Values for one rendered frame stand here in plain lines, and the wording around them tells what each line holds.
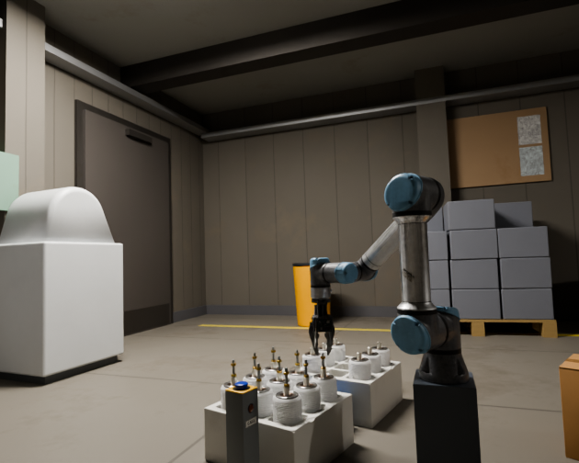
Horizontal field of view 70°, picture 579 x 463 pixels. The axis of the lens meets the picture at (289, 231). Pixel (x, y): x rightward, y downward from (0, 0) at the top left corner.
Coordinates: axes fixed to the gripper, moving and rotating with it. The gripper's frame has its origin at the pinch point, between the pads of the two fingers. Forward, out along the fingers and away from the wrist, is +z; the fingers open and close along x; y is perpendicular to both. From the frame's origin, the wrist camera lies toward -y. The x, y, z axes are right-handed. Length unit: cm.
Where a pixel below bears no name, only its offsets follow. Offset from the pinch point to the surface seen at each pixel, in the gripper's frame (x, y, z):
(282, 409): -15.7, 24.1, 12.1
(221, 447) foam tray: -37.2, 11.9, 28.3
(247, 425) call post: -26.0, 34.2, 12.7
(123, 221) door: -168, -251, -78
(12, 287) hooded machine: -181, -103, -23
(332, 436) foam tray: 1.0, 12.1, 26.3
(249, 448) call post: -25.7, 33.7, 19.5
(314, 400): -4.7, 14.2, 13.0
